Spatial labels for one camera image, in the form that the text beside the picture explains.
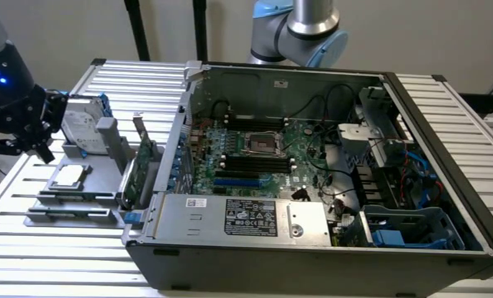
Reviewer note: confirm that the blue case latch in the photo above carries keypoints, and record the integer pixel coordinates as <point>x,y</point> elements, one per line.
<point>133,217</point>

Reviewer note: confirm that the green graphics card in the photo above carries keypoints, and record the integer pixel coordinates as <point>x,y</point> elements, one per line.
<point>141,161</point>

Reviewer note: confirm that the black stand pole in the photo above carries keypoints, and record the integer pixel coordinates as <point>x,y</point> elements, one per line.
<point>200,28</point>
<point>137,28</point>

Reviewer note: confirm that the blue plastic disk bay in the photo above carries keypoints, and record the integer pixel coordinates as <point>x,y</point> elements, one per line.
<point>411,223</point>

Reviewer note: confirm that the black RAM slot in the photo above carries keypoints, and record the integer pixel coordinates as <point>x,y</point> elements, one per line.
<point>256,116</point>
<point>256,128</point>
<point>256,165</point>
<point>256,120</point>
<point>256,169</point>
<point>256,124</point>
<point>256,161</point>
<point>256,156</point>

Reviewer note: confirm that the grey power supply unit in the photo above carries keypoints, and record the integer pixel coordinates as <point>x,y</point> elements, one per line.
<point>212,220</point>

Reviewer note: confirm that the silver CPU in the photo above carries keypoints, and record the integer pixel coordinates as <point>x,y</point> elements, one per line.
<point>69,175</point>

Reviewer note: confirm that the grey parts rack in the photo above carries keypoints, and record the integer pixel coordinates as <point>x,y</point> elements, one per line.
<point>100,183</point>

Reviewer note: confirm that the green motherboard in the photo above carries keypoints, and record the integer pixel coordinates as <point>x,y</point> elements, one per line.
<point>307,174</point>

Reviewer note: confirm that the blue expansion slot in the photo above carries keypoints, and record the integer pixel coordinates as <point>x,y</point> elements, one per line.
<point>236,182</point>

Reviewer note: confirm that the CPU socket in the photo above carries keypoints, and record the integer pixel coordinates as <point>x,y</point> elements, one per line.
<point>264,143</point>

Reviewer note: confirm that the metal drive cage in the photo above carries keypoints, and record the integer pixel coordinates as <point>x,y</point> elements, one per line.
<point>381,124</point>

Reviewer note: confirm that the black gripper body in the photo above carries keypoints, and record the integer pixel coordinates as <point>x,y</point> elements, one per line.
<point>5,80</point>

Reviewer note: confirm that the short black expansion slot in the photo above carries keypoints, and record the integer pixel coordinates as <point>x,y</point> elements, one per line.
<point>223,189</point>

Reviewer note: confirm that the silver hard disk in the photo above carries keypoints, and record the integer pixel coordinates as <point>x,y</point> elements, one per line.
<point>81,127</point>

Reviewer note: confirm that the open black PC case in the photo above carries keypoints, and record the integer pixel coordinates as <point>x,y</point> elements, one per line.
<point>270,270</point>

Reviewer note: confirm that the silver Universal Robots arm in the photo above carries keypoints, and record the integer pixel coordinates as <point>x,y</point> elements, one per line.
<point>311,18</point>

